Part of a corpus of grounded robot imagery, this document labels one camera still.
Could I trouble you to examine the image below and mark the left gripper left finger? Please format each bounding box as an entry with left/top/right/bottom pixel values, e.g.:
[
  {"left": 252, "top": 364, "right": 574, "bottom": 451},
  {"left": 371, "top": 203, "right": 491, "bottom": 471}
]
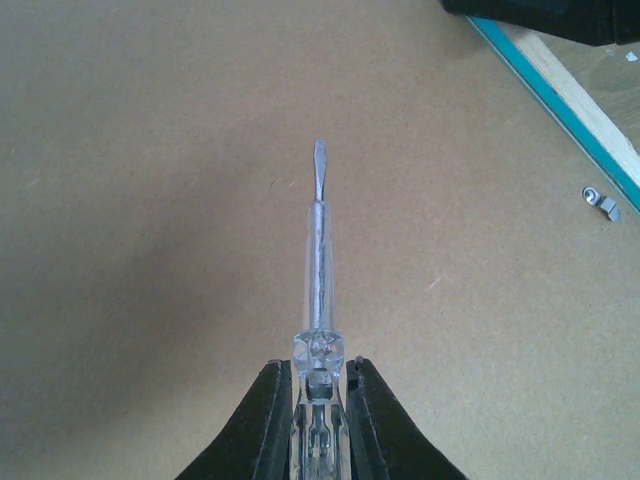
[{"left": 178, "top": 360, "right": 292, "bottom": 480}]

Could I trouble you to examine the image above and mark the blue wooden picture frame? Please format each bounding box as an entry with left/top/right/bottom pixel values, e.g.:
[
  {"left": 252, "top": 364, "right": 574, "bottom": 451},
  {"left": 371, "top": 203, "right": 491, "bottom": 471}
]
[{"left": 1, "top": 1, "right": 639, "bottom": 479}]

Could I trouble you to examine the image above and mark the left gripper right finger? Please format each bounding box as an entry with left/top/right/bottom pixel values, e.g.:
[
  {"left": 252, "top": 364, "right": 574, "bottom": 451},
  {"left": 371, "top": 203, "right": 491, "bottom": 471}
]
[{"left": 346, "top": 357, "right": 463, "bottom": 480}]

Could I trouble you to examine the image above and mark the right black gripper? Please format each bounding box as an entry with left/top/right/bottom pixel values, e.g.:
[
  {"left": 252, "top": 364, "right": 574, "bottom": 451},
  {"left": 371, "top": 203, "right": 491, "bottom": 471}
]
[{"left": 440, "top": 0, "right": 639, "bottom": 46}]

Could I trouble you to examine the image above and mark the clear handle screwdriver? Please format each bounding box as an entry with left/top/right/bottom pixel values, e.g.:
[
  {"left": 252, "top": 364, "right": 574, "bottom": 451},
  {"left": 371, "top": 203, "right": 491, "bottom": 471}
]
[{"left": 290, "top": 139, "right": 352, "bottom": 479}]

